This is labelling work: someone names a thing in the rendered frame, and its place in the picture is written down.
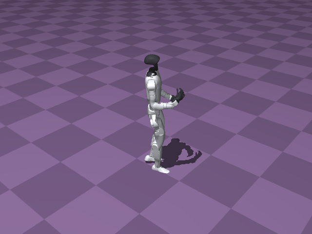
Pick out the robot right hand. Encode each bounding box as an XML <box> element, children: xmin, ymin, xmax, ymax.
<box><xmin>172</xmin><ymin>88</ymin><xmax>185</xmax><ymax>103</ymax></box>

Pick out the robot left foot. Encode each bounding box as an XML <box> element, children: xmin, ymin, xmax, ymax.
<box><xmin>145</xmin><ymin>155</ymin><xmax>162</xmax><ymax>161</ymax></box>

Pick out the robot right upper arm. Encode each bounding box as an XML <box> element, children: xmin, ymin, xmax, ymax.
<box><xmin>147</xmin><ymin>80</ymin><xmax>158</xmax><ymax>109</ymax></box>

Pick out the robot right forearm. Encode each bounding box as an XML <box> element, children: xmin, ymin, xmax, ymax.
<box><xmin>153</xmin><ymin>100</ymin><xmax>178</xmax><ymax>110</ymax></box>

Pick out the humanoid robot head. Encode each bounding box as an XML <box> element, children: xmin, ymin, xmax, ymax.
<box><xmin>144</xmin><ymin>54</ymin><xmax>160</xmax><ymax>77</ymax></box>

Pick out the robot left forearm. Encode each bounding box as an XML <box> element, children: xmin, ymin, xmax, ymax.
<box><xmin>161</xmin><ymin>89</ymin><xmax>172</xmax><ymax>100</ymax></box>

